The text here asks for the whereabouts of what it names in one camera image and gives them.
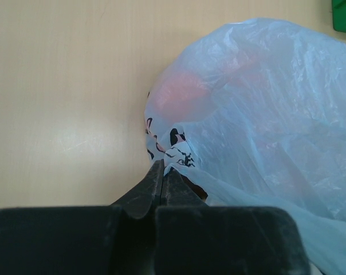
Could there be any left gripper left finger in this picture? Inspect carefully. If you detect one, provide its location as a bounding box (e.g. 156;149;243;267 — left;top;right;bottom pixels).
0;161;164;274

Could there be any red orange persimmon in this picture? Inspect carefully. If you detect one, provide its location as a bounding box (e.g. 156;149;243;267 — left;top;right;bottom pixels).
149;72;214;123

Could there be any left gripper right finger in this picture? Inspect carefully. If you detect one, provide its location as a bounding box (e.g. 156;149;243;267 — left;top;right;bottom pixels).
155;170;310;274

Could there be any green plastic tray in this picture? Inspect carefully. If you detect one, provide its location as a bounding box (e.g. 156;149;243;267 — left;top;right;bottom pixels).
332;0;346;33

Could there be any light blue plastic bag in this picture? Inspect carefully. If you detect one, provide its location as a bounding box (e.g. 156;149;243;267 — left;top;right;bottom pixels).
144;18;346;274

